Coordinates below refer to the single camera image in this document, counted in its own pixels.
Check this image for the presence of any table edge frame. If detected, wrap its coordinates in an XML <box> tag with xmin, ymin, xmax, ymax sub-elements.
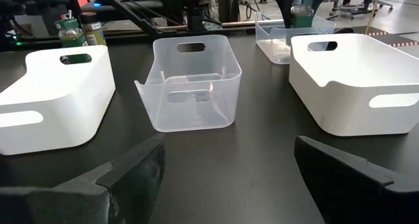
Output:
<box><xmin>0</xmin><ymin>19</ymin><xmax>289</xmax><ymax>50</ymax></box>

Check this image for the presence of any black-lid spice jar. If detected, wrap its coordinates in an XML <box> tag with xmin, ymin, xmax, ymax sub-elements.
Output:
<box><xmin>80</xmin><ymin>11</ymin><xmax>107</xmax><ymax>47</ymax></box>

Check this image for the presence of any white plastic bin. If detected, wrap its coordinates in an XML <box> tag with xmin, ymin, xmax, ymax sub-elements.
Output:
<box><xmin>0</xmin><ymin>45</ymin><xmax>117</xmax><ymax>157</ymax></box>

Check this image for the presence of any office chair base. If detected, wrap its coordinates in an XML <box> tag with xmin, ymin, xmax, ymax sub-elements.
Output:
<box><xmin>329</xmin><ymin>0</ymin><xmax>394</xmax><ymax>21</ymax></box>

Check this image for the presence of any white cutting board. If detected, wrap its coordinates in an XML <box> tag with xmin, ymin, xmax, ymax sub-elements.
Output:
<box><xmin>288</xmin><ymin>33</ymin><xmax>419</xmax><ymax>137</ymax></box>

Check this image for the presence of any black diagonal frame strut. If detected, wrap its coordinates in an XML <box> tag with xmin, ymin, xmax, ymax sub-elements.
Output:
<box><xmin>90</xmin><ymin>0</ymin><xmax>160</xmax><ymax>35</ymax></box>

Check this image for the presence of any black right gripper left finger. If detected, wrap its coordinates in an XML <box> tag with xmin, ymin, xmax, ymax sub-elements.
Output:
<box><xmin>0</xmin><ymin>134</ymin><xmax>166</xmax><ymax>224</ymax></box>

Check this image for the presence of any translucent plastic bin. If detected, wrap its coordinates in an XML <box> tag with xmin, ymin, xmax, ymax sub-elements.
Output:
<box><xmin>255</xmin><ymin>10</ymin><xmax>337</xmax><ymax>65</ymax></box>
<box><xmin>134</xmin><ymin>34</ymin><xmax>243</xmax><ymax>134</ymax></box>

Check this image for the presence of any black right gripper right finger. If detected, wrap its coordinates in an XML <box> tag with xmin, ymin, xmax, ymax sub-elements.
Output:
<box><xmin>293</xmin><ymin>135</ymin><xmax>419</xmax><ymax>224</ymax></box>

